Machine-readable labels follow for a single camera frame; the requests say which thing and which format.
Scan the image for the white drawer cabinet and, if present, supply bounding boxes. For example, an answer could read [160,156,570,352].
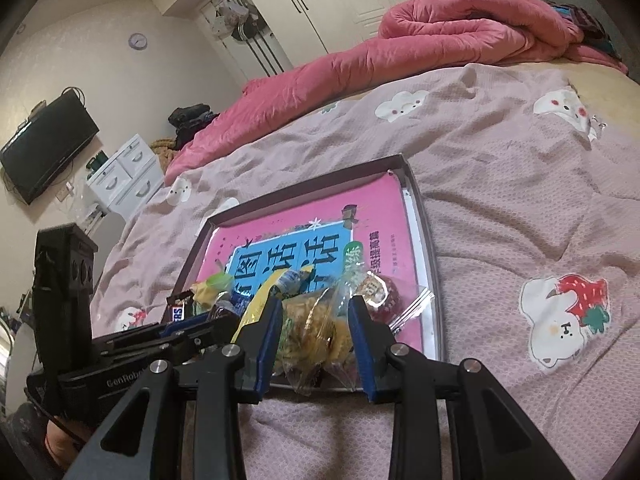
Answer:
[85,134,166,221]

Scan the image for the pink printed bedsheet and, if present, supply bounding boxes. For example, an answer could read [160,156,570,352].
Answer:
[90,62,640,480]

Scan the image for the clear green bag yellow snack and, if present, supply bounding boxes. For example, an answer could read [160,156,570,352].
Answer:
[190,270,241,316]

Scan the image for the clear packet red snack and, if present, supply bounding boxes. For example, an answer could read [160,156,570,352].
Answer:
[350,270,435,333]

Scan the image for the brown chocolate bar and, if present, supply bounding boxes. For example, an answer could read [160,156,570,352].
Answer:
[165,292,198,323]

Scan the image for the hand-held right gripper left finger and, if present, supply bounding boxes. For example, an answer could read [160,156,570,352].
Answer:
[65,299,285,480]

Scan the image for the brown plush blanket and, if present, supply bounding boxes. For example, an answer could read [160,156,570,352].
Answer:
[150,139,178,168]

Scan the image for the striped colourful cloth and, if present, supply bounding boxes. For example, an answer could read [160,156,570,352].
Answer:
[547,2,623,58]

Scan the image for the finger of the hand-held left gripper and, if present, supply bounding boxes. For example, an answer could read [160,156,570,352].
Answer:
[95,334,225,361]
[106,311,240,345]

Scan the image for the hanging bags and belts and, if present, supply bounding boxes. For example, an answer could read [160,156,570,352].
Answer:
[210,0,296,76]

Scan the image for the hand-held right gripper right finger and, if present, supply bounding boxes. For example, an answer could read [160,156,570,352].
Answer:
[349,296,576,480]

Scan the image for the yellow snack packet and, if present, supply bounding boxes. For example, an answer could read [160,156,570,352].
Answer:
[239,267,316,333]

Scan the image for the pink quilt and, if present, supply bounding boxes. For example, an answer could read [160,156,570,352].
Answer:
[165,0,628,186]

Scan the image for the black television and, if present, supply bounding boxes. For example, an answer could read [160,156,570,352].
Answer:
[0,92,100,205]

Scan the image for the dark clothes pile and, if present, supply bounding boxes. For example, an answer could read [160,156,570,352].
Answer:
[167,103,221,143]

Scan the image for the person's left hand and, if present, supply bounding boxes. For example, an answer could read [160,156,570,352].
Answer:
[44,417,86,467]

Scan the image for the pink and blue book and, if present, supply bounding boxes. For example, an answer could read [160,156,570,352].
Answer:
[192,170,426,361]

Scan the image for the clear packet green label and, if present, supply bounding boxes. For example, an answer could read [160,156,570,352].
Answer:
[272,280,361,393]

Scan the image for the dark shallow box tray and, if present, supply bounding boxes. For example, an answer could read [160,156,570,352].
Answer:
[160,154,446,393]

